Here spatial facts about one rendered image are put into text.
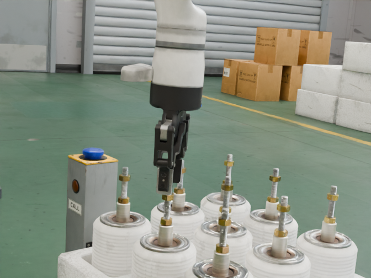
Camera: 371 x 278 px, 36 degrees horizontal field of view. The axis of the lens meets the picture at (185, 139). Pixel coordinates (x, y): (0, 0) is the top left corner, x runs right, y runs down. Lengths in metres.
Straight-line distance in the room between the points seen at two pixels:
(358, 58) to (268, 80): 1.22
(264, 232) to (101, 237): 0.27
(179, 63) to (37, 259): 0.79
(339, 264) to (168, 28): 0.44
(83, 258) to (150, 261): 0.20
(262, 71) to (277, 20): 2.59
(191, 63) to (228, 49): 6.11
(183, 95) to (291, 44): 4.13
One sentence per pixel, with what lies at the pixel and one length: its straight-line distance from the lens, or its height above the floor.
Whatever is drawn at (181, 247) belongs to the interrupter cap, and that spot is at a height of 0.25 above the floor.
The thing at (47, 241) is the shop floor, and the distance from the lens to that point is 1.55.
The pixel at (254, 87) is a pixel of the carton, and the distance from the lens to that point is 4.76.
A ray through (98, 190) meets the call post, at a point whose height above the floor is 0.26.
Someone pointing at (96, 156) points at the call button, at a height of 0.32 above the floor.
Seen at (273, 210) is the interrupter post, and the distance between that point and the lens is 1.02.
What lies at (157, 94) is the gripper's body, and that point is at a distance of 0.80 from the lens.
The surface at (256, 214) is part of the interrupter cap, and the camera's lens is 1.03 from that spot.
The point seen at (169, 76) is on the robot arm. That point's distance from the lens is 0.79.
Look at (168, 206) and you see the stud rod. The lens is 0.85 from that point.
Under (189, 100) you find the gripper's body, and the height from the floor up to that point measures 0.47.
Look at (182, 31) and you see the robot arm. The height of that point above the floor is 0.56.
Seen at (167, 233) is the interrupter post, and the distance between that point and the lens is 0.86.
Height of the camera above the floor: 0.57
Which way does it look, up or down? 11 degrees down
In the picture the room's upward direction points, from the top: 4 degrees clockwise
